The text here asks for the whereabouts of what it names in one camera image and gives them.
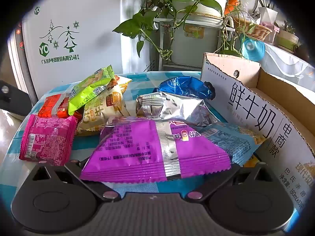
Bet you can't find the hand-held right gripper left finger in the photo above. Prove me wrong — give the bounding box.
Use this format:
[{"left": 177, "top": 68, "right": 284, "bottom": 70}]
[{"left": 32, "top": 158, "right": 121, "bottom": 201}]

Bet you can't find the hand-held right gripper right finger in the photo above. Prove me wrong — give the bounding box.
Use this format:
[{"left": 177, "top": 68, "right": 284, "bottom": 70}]
[{"left": 183, "top": 163, "right": 276, "bottom": 201}]

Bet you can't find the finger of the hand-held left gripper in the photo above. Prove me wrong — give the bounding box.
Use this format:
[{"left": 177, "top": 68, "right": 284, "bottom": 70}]
[{"left": 0, "top": 80, "right": 33, "bottom": 121}]

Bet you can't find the pale yellow snack packet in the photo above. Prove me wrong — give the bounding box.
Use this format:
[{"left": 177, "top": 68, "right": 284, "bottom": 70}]
[{"left": 242, "top": 155, "right": 259, "bottom": 168}]

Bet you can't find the red snack packet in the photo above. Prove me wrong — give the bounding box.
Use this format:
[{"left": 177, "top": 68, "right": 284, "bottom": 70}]
[{"left": 37, "top": 93, "right": 84, "bottom": 120}]

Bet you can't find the light blue snack packet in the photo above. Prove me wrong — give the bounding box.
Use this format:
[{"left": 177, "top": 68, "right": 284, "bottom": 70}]
[{"left": 197, "top": 123, "right": 267, "bottom": 166}]

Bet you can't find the pink snack packet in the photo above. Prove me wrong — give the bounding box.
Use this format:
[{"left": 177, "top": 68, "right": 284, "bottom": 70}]
[{"left": 19, "top": 114, "right": 78, "bottom": 166}]

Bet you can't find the purple snack packet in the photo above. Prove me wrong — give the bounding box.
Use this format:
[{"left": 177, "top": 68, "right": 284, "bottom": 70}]
[{"left": 79, "top": 117, "right": 232, "bottom": 183}]

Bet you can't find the green snack packet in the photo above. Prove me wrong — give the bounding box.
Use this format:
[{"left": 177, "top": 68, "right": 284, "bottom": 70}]
[{"left": 68, "top": 65, "right": 116, "bottom": 115}]

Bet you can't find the cardboard box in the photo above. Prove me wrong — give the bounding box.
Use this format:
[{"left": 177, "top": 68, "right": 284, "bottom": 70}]
[{"left": 200, "top": 52, "right": 315, "bottom": 213}]

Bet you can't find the silver snack packet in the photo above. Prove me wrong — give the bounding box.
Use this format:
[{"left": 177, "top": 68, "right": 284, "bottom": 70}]
[{"left": 135, "top": 91, "right": 221, "bottom": 127}]

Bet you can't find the cream snack packet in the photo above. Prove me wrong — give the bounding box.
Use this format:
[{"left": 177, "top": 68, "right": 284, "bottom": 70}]
[{"left": 75, "top": 75, "right": 132, "bottom": 136}]

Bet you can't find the dark blue foil snack packet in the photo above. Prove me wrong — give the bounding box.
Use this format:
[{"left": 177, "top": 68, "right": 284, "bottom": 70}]
[{"left": 153, "top": 76, "right": 216, "bottom": 101}]

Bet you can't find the blue white checked tablecloth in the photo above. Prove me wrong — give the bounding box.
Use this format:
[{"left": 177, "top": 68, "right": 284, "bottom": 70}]
[{"left": 4, "top": 71, "right": 246, "bottom": 202}]

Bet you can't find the white appliance carton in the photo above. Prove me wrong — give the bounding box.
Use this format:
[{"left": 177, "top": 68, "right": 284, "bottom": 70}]
[{"left": 7, "top": 0, "right": 150, "bottom": 104}]

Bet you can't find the small trailing plant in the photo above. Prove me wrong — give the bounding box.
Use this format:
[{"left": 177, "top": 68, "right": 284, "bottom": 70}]
[{"left": 218, "top": 10, "right": 251, "bottom": 58}]

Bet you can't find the grey container with orange label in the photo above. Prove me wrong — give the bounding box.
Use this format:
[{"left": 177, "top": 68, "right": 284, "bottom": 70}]
[{"left": 172, "top": 17, "right": 219, "bottom": 64}]

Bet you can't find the white metal rack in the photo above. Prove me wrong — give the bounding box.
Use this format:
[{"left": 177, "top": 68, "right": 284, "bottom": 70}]
[{"left": 153, "top": 15, "right": 237, "bottom": 72}]

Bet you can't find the wicker basket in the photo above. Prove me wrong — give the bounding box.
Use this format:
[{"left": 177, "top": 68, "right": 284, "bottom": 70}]
[{"left": 231, "top": 17, "right": 272, "bottom": 40}]

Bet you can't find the small plant in green pot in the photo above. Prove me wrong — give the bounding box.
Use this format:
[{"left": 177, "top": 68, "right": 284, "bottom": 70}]
[{"left": 277, "top": 21, "right": 302, "bottom": 53}]

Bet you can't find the orange ornament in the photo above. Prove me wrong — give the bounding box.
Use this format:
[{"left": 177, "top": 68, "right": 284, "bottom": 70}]
[{"left": 224, "top": 0, "right": 240, "bottom": 15}]

